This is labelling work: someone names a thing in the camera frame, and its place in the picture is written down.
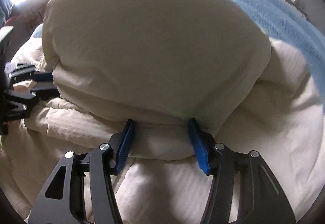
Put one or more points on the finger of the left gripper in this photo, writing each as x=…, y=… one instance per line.
x=42, y=76
x=44, y=92

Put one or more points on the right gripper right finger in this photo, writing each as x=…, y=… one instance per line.
x=241, y=181

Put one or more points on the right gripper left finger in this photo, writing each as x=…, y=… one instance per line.
x=62, y=198

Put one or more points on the cream hooded puffer jacket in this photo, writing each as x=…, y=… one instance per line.
x=161, y=182

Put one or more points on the grid pattern basket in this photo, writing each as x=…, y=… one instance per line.
x=33, y=15

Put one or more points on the blue fleece bed blanket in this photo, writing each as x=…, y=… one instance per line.
x=170, y=60

